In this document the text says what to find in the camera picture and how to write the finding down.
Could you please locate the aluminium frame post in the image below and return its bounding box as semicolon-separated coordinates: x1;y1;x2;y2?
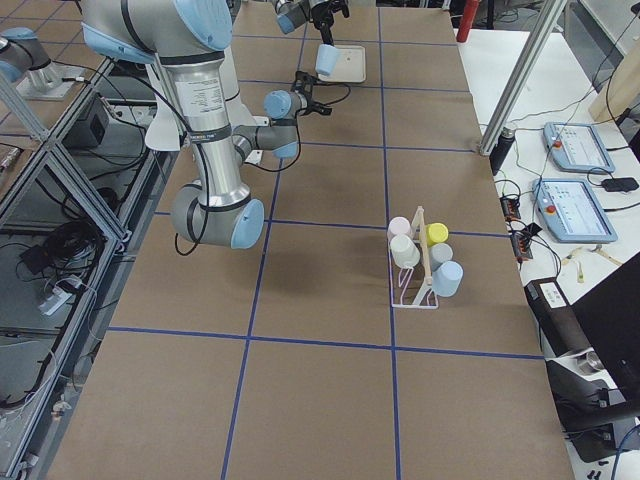
478;0;567;155

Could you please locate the black box with label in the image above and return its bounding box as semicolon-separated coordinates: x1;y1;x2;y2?
524;278;592;358

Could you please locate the black computer monitor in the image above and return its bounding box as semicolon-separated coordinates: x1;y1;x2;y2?
544;252;640;466

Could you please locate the black drink bottle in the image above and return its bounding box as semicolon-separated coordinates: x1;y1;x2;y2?
489;121;517;176

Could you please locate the light blue plastic cup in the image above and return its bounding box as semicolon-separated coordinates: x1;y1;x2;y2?
433;260;464;297

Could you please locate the grey plastic cup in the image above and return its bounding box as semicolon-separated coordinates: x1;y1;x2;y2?
429;243;453;272

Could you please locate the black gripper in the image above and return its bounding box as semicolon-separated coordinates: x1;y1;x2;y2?
309;0;350;46
290;70;332;116

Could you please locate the yellow plastic cup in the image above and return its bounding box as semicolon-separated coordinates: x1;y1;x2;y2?
426;222;449;248

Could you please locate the black power adapter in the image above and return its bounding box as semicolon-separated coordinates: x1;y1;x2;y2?
600;177;639;193

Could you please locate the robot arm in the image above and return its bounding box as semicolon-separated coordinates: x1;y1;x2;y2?
82;1;332;249
271;0;350;46

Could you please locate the pale green plastic cup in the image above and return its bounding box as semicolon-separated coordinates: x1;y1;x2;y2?
389;234;420;269

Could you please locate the pink plastic cup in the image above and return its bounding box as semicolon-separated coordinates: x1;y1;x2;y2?
387;216;413;241

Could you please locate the cream plastic tray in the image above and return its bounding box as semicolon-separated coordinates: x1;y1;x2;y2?
316;45;366;83

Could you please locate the far teach pendant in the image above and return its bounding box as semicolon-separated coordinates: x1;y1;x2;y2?
543;122;615;174

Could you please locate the white wire cup rack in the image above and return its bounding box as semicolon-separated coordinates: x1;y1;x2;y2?
387;206;439;310

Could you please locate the teach pendant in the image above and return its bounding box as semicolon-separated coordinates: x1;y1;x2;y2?
543;122;615;174
532;178;618;244

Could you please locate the near teach pendant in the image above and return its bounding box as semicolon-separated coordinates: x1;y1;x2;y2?
532;178;618;244

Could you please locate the red fire extinguisher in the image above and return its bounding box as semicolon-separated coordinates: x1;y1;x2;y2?
456;0;480;43

